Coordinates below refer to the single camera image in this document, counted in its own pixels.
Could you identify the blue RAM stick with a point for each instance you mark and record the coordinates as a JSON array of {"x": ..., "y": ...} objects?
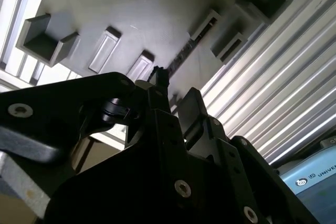
[{"x": 183, "y": 52}]

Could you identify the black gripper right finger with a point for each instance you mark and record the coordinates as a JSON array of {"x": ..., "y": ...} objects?
[{"x": 236, "y": 171}]

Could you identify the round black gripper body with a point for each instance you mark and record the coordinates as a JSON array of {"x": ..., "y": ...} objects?
[{"x": 118, "y": 187}]

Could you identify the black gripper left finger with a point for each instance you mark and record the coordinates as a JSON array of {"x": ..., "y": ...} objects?
[{"x": 65, "y": 95}]

